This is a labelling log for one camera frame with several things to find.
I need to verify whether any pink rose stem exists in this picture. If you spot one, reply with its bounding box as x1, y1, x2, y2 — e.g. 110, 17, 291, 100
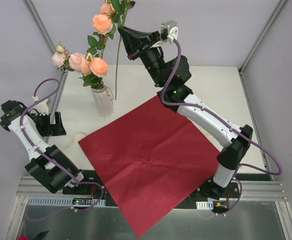
51, 41, 91, 88
81, 53, 109, 90
87, 0, 117, 58
110, 0, 136, 100

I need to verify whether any brown red wrapping paper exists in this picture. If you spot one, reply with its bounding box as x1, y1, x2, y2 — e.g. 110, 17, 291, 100
79, 96, 219, 237

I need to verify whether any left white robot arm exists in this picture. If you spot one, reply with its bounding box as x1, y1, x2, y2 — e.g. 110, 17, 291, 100
0, 100, 91, 195

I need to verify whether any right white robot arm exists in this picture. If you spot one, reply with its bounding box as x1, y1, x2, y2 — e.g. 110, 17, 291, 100
118, 26, 253, 200

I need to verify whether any white ribbed ceramic vase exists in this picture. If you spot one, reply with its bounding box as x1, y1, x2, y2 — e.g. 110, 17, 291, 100
92, 86, 114, 118

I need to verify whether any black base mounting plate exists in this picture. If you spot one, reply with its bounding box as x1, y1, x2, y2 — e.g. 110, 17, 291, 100
62, 170, 239, 212

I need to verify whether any red black object bottom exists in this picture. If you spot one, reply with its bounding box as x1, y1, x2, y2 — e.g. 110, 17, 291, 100
17, 230, 49, 240

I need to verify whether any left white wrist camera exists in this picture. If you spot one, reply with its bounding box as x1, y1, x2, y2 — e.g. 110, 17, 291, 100
32, 99, 49, 115

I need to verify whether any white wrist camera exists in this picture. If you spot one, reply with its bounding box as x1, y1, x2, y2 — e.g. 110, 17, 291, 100
160, 20, 179, 44
32, 99, 49, 115

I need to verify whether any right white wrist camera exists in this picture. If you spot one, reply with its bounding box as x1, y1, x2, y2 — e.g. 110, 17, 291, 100
160, 20, 179, 44

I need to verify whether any left white cable duct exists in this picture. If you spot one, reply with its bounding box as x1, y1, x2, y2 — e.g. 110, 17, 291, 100
28, 196, 106, 208

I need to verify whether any white cable duct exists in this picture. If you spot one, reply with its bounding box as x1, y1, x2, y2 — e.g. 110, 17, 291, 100
196, 201, 214, 211
28, 196, 106, 208

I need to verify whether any left aluminium frame post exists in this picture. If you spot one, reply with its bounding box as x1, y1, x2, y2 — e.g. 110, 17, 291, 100
23, 0, 69, 74

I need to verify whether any aluminium frame post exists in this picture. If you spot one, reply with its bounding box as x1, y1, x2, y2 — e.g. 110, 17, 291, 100
23, 0, 69, 74
237, 0, 288, 75

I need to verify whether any right aluminium frame post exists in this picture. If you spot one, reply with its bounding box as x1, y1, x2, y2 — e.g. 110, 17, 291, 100
237, 0, 288, 75

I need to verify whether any right white cable duct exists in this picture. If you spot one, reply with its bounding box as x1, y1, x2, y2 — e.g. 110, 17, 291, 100
196, 201, 214, 211

